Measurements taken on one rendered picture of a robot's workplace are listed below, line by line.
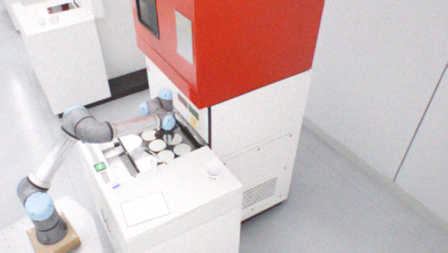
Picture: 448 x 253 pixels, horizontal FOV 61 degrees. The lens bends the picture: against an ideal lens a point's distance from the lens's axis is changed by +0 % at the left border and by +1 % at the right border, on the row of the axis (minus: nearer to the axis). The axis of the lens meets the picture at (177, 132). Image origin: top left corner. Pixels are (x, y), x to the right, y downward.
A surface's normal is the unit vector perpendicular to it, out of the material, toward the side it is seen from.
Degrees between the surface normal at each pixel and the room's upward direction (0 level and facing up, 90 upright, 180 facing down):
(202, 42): 90
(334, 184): 0
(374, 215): 0
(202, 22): 90
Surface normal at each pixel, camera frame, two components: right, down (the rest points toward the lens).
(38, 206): 0.01, -0.67
